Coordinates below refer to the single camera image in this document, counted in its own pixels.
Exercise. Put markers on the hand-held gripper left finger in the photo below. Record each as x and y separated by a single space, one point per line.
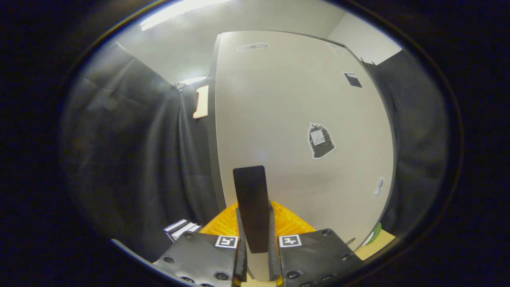
241 257

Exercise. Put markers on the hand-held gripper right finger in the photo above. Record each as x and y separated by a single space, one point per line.
273 257

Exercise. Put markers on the white and black stacked boxes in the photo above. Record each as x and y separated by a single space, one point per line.
181 229

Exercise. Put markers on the light wooden board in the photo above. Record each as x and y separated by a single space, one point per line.
376 244

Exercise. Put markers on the green and white object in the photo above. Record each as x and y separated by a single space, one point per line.
375 233

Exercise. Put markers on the black backdrop cloth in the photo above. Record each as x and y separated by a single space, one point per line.
131 159
414 151

